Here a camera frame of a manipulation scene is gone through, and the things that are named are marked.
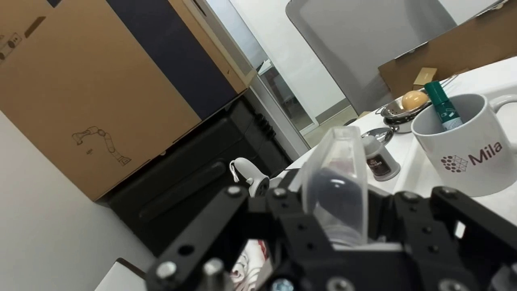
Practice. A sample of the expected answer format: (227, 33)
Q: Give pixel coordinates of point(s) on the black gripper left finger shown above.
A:
(215, 232)

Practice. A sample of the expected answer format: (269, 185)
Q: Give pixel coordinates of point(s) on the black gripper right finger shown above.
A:
(462, 232)

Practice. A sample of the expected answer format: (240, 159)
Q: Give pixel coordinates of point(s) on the black cabinet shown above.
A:
(187, 172)

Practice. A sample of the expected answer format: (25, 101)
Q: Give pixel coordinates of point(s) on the white Mila mug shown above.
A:
(468, 146)

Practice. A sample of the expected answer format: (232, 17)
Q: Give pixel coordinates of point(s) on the small grey cup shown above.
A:
(379, 156)

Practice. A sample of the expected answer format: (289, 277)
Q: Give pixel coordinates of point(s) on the green marker pen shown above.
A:
(442, 106)

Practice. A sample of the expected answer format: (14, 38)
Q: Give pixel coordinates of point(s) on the beige egg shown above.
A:
(415, 99)

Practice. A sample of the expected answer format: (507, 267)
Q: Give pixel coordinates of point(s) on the large cardboard box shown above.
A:
(80, 91)

